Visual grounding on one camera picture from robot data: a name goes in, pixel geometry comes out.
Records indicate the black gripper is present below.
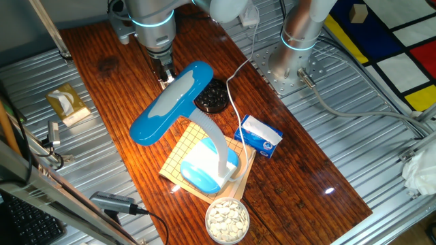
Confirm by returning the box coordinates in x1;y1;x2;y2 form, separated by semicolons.
149;50;178;91

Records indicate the blue and white desk lamp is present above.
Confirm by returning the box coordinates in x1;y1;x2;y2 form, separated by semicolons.
129;61;240;195

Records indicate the black bowl of go stones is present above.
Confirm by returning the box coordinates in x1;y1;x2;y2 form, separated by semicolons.
193;78;230;114

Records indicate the beige grid go board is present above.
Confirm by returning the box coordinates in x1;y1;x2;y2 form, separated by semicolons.
159;121;258;206

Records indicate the yellow tissue pack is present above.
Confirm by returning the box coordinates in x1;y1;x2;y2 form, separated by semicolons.
45;82;92;128

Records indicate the white power strip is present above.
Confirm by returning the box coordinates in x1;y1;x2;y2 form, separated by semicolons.
238;1;260;29

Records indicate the blue tissue pack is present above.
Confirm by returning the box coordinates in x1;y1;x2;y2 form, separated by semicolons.
233;114;284;159

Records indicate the slanted aluminium pole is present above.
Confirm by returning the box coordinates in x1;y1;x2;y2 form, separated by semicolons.
28;0;74;62

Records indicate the white bowl of go stones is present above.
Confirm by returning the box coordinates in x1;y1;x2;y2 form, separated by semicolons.
204;197;251;245

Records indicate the orange wooden stick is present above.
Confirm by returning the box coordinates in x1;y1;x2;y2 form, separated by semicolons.
0;99;22;157

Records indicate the black keyboard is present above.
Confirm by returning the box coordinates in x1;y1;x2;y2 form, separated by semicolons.
0;193;66;245

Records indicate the small wooden cube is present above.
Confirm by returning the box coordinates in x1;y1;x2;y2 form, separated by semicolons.
348;3;369;25

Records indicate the colour block patterned cloth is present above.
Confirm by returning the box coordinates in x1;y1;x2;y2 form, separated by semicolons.
323;0;436;113

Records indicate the crumpled white plastic bag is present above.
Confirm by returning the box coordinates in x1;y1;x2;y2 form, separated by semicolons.
401;142;436;197

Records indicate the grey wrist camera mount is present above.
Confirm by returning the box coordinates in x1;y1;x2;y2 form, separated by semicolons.
108;0;138;46

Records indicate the white lamp power cable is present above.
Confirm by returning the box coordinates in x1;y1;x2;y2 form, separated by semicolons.
225;6;261;183

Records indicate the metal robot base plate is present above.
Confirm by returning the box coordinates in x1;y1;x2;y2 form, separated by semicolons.
251;42;328;99

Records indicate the small silver depth camera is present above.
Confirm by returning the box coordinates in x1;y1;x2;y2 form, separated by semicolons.
46;120;62;148

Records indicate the dark grey depth camera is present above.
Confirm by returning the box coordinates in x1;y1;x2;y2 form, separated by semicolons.
89;191;150;216

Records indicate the black camera cable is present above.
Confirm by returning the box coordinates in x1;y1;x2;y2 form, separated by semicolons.
135;208;170;245

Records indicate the aluminium frame beam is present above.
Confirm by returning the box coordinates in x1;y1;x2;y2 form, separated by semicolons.
0;138;139;245

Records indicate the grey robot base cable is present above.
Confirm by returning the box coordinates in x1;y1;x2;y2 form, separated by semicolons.
297;67;435;137

